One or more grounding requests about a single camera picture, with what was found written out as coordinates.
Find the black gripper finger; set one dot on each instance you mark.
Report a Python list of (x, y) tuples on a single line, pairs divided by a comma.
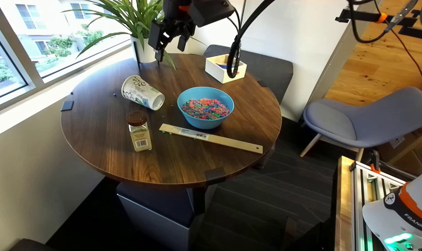
[(160, 43), (185, 41)]

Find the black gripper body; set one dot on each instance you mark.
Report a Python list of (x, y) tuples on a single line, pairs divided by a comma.
[(177, 18)]

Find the white patterned paper cup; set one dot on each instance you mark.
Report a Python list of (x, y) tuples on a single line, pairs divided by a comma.
[(142, 92)]

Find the white wooden box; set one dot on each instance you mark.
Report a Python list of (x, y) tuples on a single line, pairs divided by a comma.
[(217, 71)]

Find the grey box under table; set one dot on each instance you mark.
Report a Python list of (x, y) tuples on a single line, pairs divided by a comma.
[(154, 209)]

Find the brown cardboard box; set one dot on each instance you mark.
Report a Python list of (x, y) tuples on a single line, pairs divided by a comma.
[(413, 148)]

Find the white plant pot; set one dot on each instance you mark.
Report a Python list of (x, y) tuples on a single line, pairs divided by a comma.
[(145, 50)]

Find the green leafy plant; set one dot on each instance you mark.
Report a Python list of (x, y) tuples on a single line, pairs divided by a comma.
[(135, 15)]

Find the colourful candy pieces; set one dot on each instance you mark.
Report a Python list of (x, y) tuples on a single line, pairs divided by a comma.
[(204, 109)]

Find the blue bowl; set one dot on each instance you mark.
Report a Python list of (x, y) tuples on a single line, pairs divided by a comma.
[(204, 123)]

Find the dark grey sofa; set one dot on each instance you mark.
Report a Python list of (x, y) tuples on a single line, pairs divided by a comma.
[(266, 70)]

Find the spice jar with brown lid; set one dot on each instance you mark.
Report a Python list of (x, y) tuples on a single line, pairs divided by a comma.
[(139, 134)]

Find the long wooden ruler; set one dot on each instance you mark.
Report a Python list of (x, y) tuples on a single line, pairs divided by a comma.
[(214, 138)]

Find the round dark wooden table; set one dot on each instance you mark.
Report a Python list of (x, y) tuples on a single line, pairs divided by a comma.
[(107, 134)]

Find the blue-grey shell chair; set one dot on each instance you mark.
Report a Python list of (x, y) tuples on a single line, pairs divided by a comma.
[(372, 119)]

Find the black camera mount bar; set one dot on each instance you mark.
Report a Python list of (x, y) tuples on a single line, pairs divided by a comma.
[(363, 17)]

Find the aluminium frame with wood plank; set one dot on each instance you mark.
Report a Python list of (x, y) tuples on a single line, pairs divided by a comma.
[(353, 204)]

